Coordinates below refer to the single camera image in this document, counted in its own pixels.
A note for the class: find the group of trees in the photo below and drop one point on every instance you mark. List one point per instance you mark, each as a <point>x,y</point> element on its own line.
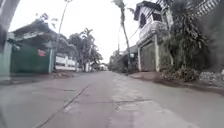
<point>83,46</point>

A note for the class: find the large dark tree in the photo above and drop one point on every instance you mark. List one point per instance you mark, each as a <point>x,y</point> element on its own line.
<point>186,43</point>

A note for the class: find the leaning palm tree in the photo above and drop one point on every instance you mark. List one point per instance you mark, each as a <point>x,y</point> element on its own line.
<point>124,30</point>

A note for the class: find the green metal gate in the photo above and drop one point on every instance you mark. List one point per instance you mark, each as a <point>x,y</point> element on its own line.
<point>28,60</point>

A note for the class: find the leaning pole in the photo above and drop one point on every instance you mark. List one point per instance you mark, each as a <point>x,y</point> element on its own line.
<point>61,23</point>

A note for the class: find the white two-storey house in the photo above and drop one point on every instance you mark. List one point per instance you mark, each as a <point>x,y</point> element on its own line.
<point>148,36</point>

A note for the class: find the grey concrete road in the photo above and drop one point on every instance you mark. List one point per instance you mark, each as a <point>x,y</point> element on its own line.
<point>100,103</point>

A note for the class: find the building with dark roof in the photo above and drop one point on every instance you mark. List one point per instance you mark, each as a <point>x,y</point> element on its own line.
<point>33,31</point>

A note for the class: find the white fence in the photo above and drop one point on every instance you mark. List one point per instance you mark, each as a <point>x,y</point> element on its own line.
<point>65,61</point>

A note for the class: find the roadside verge with leaves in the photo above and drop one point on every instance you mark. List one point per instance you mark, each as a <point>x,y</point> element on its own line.
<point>186,80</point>

